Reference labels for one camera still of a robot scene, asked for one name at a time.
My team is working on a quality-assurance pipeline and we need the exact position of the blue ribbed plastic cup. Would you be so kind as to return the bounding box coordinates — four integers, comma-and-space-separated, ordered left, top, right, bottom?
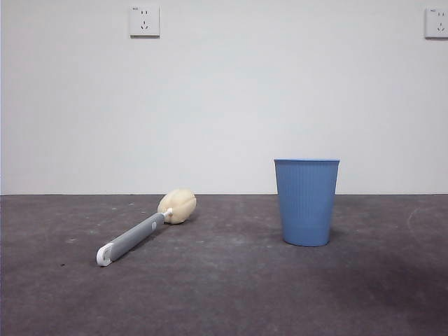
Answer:
273, 157, 341, 248

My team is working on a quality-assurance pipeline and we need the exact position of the grey-handled sponge cup brush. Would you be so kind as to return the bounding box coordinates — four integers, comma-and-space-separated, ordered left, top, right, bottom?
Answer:
96, 188, 197, 267

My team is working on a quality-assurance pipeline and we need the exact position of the white wall socket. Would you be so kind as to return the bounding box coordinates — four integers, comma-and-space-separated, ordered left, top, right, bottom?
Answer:
129, 4, 161, 39
424, 7, 448, 39

